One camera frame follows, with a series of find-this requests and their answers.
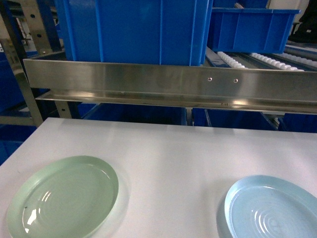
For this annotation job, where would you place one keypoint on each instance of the stainless steel rack rail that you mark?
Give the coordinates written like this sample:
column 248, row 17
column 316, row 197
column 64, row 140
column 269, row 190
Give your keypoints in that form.
column 179, row 86

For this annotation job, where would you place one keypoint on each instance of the blue bin right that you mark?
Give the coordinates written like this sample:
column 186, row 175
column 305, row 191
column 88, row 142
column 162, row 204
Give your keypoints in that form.
column 250, row 30

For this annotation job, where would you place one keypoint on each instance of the blue glass plate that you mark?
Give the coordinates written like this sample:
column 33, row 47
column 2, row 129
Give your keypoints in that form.
column 267, row 207

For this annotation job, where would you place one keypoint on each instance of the green glass plate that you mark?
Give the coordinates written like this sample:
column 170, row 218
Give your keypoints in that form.
column 75, row 197

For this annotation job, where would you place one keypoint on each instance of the large blue bin left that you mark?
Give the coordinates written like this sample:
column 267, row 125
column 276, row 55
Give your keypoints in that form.
column 166, row 32

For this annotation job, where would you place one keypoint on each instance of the white roller conveyor track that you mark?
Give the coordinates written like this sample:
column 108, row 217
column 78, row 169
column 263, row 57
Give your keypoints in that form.
column 257, row 59

